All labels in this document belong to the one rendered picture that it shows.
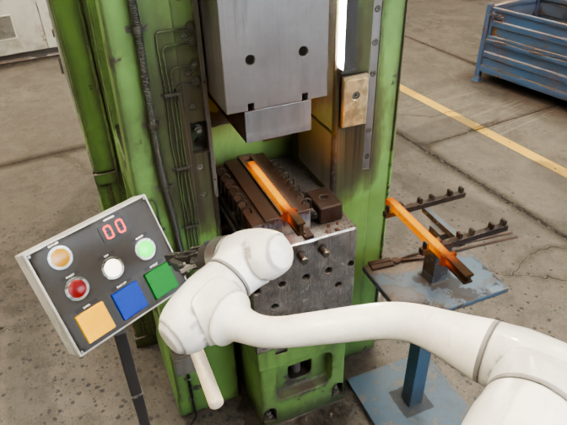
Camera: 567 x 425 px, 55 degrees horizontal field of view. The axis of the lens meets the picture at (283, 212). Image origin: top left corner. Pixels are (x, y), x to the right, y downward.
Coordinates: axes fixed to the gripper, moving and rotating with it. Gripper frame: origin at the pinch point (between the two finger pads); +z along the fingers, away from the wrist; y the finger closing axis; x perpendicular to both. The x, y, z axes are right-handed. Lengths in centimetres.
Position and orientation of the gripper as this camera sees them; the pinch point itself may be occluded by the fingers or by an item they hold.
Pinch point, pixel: (175, 259)
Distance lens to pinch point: 136.0
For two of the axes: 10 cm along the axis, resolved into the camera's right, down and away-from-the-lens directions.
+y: 6.7, -4.4, 6.0
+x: -3.9, -9.0, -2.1
